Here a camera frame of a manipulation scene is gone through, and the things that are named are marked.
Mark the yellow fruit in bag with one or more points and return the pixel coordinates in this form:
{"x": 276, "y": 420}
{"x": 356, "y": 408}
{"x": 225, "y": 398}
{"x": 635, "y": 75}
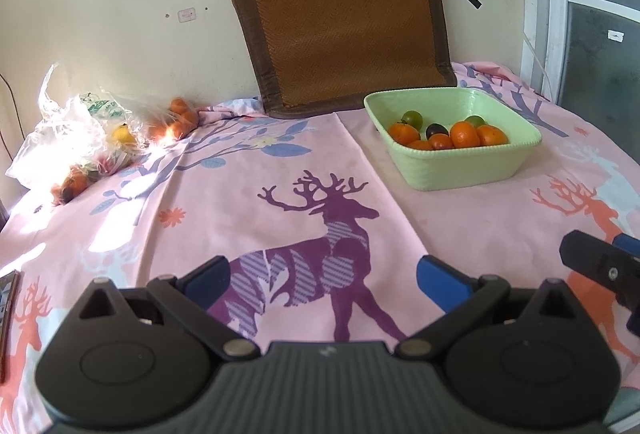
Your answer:
{"x": 121, "y": 136}

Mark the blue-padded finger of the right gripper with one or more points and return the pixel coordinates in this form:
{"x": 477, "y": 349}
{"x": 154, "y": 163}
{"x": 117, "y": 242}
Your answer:
{"x": 627, "y": 247}

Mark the clear plastic fruit bag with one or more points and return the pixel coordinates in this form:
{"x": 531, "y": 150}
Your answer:
{"x": 79, "y": 133}

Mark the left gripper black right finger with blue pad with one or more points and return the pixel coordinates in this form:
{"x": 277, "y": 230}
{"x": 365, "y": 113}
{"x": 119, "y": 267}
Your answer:
{"x": 465, "y": 301}

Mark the white framed glass door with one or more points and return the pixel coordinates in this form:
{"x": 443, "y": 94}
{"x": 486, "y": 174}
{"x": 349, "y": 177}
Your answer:
{"x": 584, "y": 56}

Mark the orange fruits near wall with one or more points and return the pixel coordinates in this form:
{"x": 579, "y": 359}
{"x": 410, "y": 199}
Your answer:
{"x": 174, "y": 123}

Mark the pink deer print cloth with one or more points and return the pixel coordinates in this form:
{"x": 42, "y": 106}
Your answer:
{"x": 326, "y": 231}

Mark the orange fruit in bag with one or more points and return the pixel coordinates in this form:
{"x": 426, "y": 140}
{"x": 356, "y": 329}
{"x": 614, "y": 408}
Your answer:
{"x": 74, "y": 184}

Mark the light green plastic basin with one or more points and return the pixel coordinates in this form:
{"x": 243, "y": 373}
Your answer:
{"x": 429, "y": 170}

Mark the orange tangerine in basin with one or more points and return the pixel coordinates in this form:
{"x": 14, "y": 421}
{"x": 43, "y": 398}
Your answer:
{"x": 464, "y": 135}

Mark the dark plum in basin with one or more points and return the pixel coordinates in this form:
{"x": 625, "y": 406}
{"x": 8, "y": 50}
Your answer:
{"x": 435, "y": 129}

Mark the orange tangerine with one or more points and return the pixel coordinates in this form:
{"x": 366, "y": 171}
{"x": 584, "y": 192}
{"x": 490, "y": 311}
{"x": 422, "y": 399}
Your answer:
{"x": 464, "y": 135}
{"x": 403, "y": 133}

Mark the small orange in basin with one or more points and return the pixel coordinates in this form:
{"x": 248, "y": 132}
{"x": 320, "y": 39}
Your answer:
{"x": 441, "y": 142}

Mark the brown woven seat cushion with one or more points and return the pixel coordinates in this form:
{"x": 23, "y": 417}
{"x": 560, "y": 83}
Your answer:
{"x": 318, "y": 56}

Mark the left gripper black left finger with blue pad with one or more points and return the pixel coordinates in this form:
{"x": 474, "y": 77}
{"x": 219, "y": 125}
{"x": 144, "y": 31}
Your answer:
{"x": 186, "y": 300}

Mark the green lime fruit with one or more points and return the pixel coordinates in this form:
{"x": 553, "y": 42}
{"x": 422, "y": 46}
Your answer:
{"x": 413, "y": 118}

